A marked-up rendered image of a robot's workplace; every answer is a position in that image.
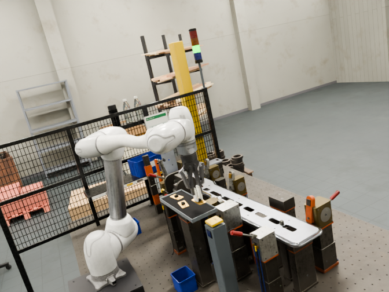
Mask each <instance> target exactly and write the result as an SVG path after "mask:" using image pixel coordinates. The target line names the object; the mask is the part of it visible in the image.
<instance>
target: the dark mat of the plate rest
mask: <svg viewBox="0 0 389 292"><path fill-rule="evenodd" d="M174 194H176V195H180V196H183V198H182V199H180V200H176V199H173V198H170V196H172V195H174ZM174 194H172V195H170V196H167V197H165V198H163V199H162V200H164V201H165V202H167V203H168V204H170V205H172V206H173V207H174V208H176V209H177V210H179V211H181V212H182V213H184V214H185V215H187V216H188V217H190V218H191V219H194V218H196V217H198V216H200V215H202V214H204V213H206V212H208V211H210V210H213V209H215V208H213V207H211V206H209V205H207V204H206V203H204V204H202V205H198V204H197V203H195V202H193V201H192V199H194V197H192V196H190V195H189V194H187V193H185V192H183V191H179V192H177V193H174ZM183 200H185V201H186V203H187V204H188V205H189V207H186V208H183V209H182V207H181V206H180V205H179V204H178V202H180V201H183Z"/></svg>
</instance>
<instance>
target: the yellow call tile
mask: <svg viewBox="0 0 389 292"><path fill-rule="evenodd" d="M222 222H223V219H221V218H219V217H217V216H214V217H212V218H210V219H208V220H206V221H205V223H206V224H208V225H209V226H211V227H214V226H216V225H218V224H220V223H222Z"/></svg>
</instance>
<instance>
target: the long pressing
mask: <svg viewBox="0 0 389 292"><path fill-rule="evenodd" d="M206 188H207V189H209V191H205V190H204V189H206ZM202 190H203V191H202V193H201V194H203V195H205V196H207V197H209V199H210V198H212V197H218V199H222V198H223V197H227V198H229V199H231V200H233V201H234V202H237V203H240V204H242V206H240V213H241V219H242V222H244V223H246V224H248V225H250V226H252V227H254V228H256V229H259V228H261V227H263V226H267V227H269V228H271V229H273V230H275V234H276V239H277V240H279V241H281V242H283V243H284V244H286V245H288V246H290V247H302V246H303V245H305V244H306V243H308V242H310V241H312V240H313V239H315V238H316V237H318V236H320V235H321V234H322V229H321V228H319V227H317V226H315V225H312V224H310V223H308V222H305V221H303V220H300V219H298V218H295V217H293V216H290V215H288V214H286V213H283V212H281V211H279V210H276V209H274V208H272V207H269V206H266V205H264V204H262V203H259V202H257V201H255V200H252V199H250V198H247V197H245V196H242V195H240V194H238V193H235V192H233V191H231V190H228V189H226V188H224V187H221V186H218V185H216V183H215V181H212V180H210V179H208V178H204V184H202ZM210 192H216V193H218V194H221V195H222V196H215V195H213V194H211V193H210ZM222 200H223V201H224V202H226V200H224V199H222ZM245 207H249V208H250V209H253V210H254V211H252V212H249V211H247V210H245V209H244V208H245ZM256 213H262V214H264V215H266V216H267V217H265V218H262V217H260V216H257V215H256ZM271 218H273V219H275V220H277V221H280V220H283V221H284V224H285V225H288V226H290V227H293V228H295V229H297V230H296V231H294V232H291V231H289V230H287V229H285V228H283V226H285V225H283V226H281V225H279V224H275V223H273V222H270V221H268V220H269V219H271ZM289 220H290V221H289ZM274 228H275V229H274Z"/></svg>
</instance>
